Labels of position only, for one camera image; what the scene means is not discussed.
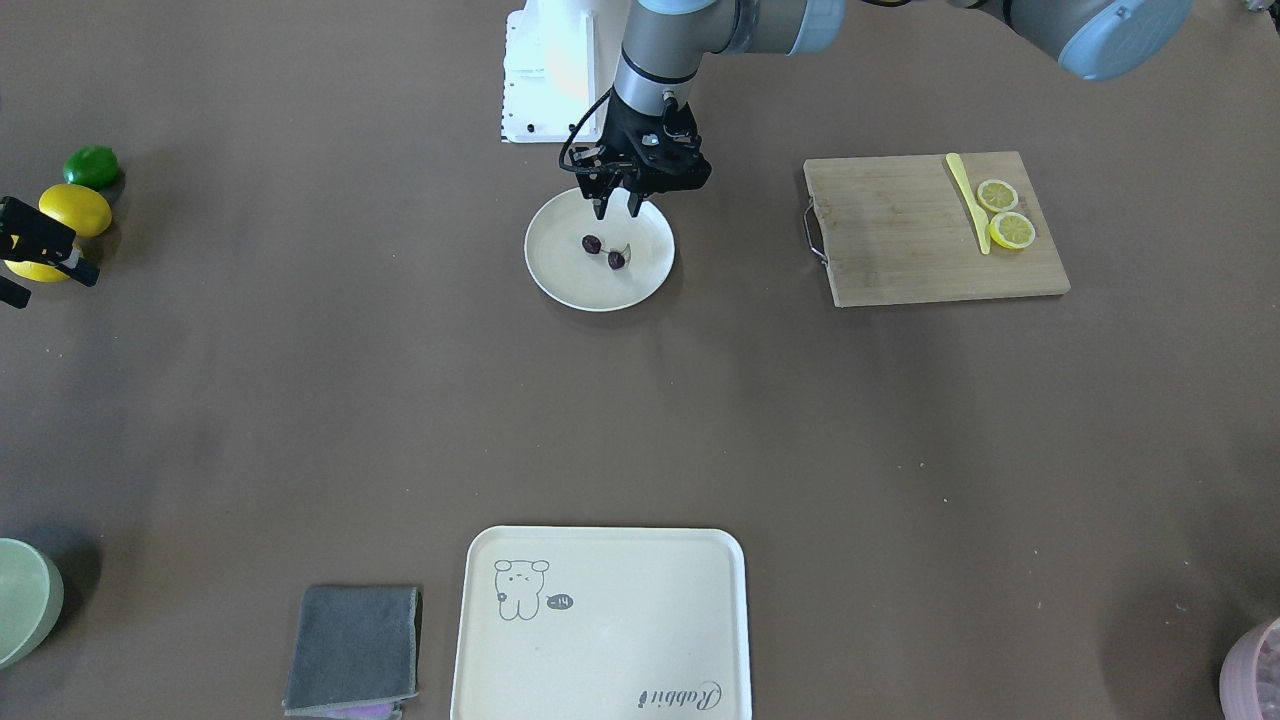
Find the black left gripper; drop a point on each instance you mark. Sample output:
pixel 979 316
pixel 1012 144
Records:
pixel 617 135

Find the wooden cutting board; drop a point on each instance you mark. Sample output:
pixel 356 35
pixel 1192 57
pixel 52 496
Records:
pixel 896 231

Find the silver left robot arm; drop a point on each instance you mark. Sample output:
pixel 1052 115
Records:
pixel 665 42

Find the upper lemon slice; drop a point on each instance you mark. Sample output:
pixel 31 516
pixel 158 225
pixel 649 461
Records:
pixel 997 196

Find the cream round plate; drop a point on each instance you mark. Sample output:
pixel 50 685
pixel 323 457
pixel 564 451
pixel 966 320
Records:
pixel 561 268

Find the yellow lemon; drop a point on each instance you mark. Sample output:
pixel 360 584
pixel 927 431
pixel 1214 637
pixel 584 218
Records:
pixel 84 210
pixel 36 272

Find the cream rectangular tray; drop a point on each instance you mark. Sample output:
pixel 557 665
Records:
pixel 603 623

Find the grey folded cloth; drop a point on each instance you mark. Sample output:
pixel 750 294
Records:
pixel 355 653

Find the pale green round plate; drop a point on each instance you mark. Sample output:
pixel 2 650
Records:
pixel 32 594

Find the green lime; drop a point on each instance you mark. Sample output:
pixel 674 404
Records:
pixel 93 166

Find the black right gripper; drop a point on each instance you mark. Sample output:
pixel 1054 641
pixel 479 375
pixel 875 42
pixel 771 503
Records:
pixel 27 232

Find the lower lemon slice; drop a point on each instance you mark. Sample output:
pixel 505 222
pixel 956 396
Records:
pixel 1012 230

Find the lemon slice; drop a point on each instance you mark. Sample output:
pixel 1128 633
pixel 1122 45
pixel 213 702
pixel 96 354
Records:
pixel 1012 230
pixel 997 196

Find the pink container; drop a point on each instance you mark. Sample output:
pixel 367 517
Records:
pixel 1249 676

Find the yellow plastic knife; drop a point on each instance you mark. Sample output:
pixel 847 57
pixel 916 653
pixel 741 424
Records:
pixel 980 218

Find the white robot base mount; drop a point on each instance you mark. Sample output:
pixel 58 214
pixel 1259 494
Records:
pixel 560 58

